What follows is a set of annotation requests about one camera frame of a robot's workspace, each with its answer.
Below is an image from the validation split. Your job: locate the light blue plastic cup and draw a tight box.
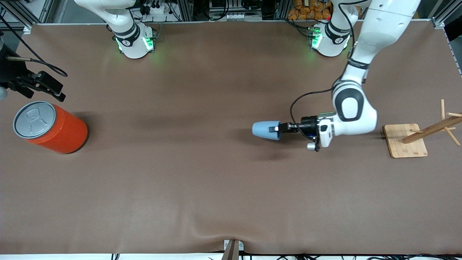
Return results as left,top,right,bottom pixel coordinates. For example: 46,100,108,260
252,121,281,141

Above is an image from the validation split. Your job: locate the orange can-shaped container grey lid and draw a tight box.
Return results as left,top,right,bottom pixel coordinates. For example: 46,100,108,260
13,101,89,155

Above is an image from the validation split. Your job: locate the wooden mug tree stand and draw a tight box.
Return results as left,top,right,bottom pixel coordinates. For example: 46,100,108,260
383,99,462,159

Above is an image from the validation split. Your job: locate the brown table cover mat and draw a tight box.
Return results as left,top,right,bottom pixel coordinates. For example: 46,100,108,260
0,20,462,255

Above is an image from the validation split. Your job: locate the orange snack bags pile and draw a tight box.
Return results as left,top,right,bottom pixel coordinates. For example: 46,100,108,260
288,0,332,21

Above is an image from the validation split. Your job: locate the white power strip with plugs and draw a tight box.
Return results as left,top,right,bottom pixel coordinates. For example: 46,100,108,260
139,0,174,16

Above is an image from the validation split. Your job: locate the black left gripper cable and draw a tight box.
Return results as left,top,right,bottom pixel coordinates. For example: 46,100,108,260
290,88,334,127

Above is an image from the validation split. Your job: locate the aluminium frame strut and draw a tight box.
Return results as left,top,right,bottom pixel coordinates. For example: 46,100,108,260
0,0,55,29
431,0,462,29

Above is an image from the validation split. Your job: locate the metal table edge bracket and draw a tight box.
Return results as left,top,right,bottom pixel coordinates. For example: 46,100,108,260
221,239,244,260

